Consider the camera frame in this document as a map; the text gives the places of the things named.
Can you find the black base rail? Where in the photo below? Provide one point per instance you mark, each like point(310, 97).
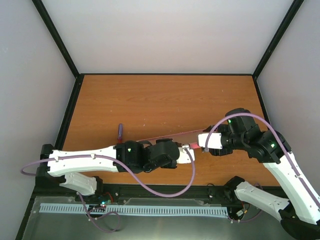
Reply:
point(120, 192)

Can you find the light blue cable duct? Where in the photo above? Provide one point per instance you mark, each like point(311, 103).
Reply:
point(137, 210)

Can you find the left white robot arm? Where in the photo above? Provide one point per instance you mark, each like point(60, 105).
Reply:
point(68, 167)

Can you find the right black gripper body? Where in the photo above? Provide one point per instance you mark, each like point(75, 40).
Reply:
point(222, 126)

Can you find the black enclosure frame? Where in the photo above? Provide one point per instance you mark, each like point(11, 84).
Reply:
point(65, 125)

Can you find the pink picture frame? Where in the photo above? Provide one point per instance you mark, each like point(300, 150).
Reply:
point(183, 138)

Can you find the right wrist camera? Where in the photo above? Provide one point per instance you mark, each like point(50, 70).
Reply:
point(214, 141)

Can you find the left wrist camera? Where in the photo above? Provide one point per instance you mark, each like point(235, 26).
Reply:
point(186, 154)

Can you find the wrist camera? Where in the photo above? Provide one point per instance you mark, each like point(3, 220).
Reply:
point(214, 141)
point(186, 154)

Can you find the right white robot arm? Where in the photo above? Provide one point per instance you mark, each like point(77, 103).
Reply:
point(299, 212)

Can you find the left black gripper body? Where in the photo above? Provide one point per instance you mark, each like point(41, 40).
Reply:
point(149, 167)

